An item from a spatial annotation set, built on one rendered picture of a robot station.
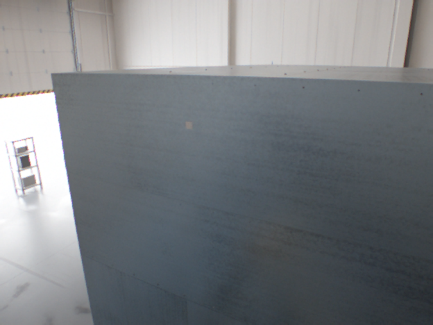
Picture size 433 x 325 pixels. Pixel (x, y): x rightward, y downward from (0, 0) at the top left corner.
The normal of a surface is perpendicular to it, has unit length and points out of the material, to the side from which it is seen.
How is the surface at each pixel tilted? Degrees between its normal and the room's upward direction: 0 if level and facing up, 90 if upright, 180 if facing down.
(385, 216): 90
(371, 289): 90
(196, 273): 90
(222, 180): 90
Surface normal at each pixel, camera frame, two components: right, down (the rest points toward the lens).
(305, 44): -0.47, 0.28
